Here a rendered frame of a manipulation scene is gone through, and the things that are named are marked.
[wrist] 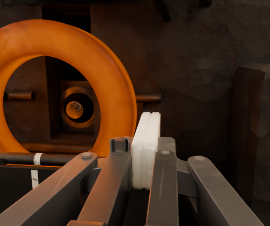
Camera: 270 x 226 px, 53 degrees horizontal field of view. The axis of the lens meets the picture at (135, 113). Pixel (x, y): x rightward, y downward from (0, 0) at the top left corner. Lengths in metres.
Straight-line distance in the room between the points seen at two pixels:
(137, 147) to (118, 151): 0.01
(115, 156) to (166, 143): 0.04
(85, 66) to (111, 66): 0.02
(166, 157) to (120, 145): 0.03
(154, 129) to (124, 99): 0.08
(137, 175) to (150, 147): 0.02
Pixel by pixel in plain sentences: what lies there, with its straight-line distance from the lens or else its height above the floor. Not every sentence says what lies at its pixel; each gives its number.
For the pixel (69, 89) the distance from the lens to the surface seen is 0.39.
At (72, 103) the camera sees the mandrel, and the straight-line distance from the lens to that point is 0.37.
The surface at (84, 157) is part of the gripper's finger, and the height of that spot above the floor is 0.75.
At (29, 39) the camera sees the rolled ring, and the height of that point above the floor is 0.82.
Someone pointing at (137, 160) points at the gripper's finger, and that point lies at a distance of 0.16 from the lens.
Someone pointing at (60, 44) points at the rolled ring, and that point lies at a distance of 0.27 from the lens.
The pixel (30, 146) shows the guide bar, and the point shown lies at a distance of 0.35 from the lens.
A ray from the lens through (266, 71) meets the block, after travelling 0.24.
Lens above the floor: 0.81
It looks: 12 degrees down
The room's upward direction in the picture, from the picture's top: straight up
